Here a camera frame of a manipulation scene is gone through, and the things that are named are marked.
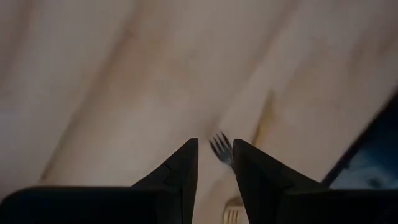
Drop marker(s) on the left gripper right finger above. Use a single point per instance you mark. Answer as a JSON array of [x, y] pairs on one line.
[[261, 186]]

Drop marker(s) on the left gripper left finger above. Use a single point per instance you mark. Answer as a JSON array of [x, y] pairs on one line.
[[174, 174]]

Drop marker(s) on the dark metal fork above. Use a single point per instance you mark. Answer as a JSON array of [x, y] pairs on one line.
[[223, 152]]

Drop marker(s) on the wooden stick front left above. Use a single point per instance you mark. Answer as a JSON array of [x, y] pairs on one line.
[[231, 214]]

